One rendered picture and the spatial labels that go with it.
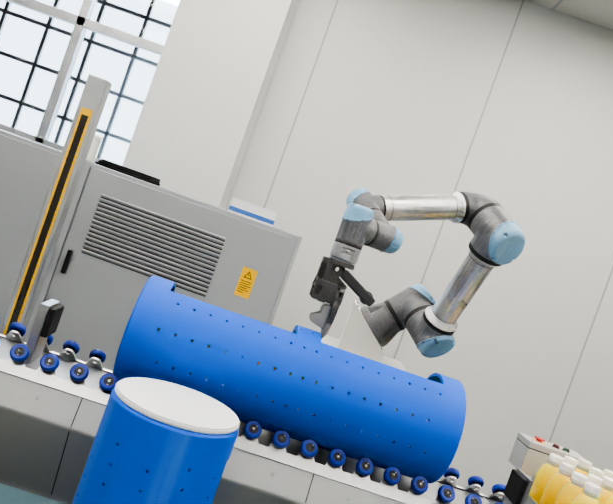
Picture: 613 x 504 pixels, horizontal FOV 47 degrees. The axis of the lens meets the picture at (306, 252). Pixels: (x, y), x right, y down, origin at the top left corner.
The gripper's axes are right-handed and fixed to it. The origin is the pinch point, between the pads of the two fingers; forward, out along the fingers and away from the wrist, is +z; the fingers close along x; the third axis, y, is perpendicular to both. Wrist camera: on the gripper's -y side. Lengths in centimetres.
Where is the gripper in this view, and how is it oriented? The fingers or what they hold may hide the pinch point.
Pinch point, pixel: (324, 335)
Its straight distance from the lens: 189.1
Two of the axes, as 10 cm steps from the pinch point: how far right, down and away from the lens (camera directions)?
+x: 0.7, 0.5, -10.0
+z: -3.3, 9.4, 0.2
